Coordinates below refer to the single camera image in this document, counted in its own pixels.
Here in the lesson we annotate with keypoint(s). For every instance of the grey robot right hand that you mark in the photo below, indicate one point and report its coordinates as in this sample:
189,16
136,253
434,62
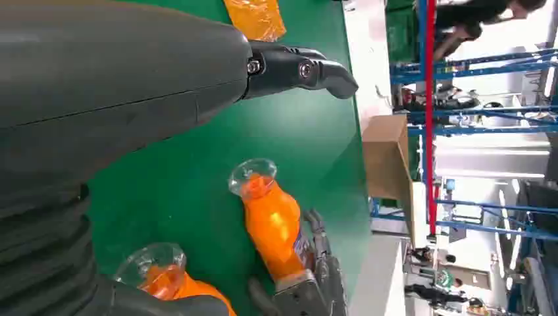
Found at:
331,288

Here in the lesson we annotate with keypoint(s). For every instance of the person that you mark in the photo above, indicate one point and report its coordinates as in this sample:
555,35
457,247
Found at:
466,13

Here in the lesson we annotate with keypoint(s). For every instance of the red pole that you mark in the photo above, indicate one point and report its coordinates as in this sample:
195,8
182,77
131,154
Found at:
430,131

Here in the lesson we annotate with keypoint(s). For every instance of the blue metal rack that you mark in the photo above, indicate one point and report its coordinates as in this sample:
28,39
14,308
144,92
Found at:
457,72
479,227

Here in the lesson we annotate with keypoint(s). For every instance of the orange detergent bottle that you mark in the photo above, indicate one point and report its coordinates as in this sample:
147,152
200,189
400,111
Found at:
272,222
192,290

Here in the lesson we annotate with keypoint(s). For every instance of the white table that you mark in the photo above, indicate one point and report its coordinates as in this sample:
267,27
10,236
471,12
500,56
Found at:
366,52

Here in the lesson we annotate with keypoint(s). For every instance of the yellow plastic sheet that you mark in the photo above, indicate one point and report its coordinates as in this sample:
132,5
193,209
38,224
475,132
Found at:
255,17

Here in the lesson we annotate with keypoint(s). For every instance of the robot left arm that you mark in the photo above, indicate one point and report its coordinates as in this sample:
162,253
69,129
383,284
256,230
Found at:
43,253

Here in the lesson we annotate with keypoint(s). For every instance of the blue metal post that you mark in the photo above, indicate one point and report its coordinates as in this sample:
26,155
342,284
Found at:
422,26

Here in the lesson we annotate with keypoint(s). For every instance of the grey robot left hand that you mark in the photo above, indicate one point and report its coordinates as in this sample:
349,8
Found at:
109,65

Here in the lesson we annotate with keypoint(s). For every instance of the green panel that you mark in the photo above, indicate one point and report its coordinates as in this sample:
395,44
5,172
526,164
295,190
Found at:
401,35

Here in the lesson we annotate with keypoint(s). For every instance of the open cardboard box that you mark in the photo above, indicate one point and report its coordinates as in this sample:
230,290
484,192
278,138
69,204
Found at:
385,161

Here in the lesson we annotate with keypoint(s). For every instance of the green table mat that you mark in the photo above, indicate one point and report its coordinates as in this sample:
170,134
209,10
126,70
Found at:
218,144

